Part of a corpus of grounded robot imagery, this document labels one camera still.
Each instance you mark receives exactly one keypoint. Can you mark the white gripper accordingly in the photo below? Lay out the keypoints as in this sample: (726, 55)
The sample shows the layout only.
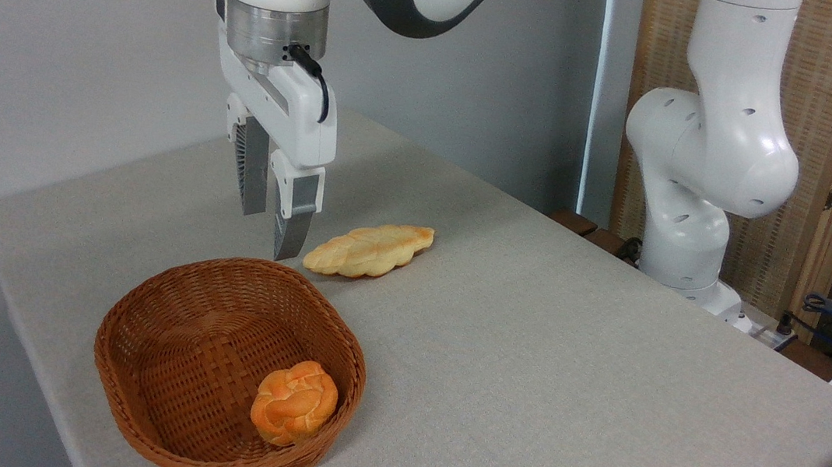
(302, 115)

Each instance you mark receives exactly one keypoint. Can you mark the round orange bread roll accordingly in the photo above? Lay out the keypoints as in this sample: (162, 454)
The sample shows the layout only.
(292, 403)

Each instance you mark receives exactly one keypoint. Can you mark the white robot base connector box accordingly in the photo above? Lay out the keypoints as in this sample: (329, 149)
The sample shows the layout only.
(762, 328)

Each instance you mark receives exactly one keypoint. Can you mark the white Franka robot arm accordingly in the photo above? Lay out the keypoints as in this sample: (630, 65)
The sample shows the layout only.
(716, 142)

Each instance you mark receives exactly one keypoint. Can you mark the long braided bread loaf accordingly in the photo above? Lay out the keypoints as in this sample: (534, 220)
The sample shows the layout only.
(369, 249)

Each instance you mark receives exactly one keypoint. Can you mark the brown wicker basket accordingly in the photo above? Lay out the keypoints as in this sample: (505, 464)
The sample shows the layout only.
(174, 363)

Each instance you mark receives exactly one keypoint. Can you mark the white vertical wall strip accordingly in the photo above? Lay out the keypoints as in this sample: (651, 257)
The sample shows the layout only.
(598, 90)

